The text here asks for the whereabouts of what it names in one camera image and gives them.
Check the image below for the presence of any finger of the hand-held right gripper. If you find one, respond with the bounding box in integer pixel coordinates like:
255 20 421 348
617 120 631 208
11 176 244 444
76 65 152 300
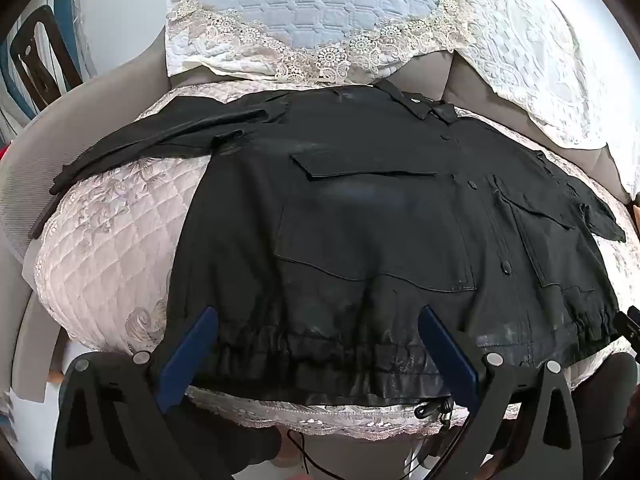
615 305 640 357

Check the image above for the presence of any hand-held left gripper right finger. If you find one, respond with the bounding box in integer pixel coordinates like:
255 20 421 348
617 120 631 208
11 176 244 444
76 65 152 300
419 304 584 480

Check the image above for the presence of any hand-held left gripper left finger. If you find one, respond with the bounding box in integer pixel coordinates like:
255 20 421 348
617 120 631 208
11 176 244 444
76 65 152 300
52 306 219 480

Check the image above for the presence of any black jacket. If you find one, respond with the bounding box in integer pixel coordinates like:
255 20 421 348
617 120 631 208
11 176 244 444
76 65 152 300
29 80 627 408

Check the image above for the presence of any person's right leg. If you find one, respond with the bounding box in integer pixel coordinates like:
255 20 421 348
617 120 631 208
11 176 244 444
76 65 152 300
572 352 640 480

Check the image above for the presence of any person's leg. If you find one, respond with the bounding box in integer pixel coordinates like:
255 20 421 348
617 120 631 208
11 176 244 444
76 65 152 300
220 425 284 480
572 352 640 480

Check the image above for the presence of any person's left leg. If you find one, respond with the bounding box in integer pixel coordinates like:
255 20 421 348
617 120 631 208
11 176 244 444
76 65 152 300
220 425 284 480

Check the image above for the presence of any pink quilted sofa cover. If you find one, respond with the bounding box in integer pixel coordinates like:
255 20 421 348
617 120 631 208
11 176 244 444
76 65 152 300
35 85 640 443

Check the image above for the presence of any black chair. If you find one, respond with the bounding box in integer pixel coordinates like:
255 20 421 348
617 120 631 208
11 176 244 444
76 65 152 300
10 5 83 111

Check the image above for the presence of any lace-trimmed quilted backrest cover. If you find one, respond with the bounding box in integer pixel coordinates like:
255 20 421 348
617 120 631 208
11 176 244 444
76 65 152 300
165 0 627 192

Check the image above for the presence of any black cable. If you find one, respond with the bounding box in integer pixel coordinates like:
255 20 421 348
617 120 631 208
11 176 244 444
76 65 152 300
286 429 326 480

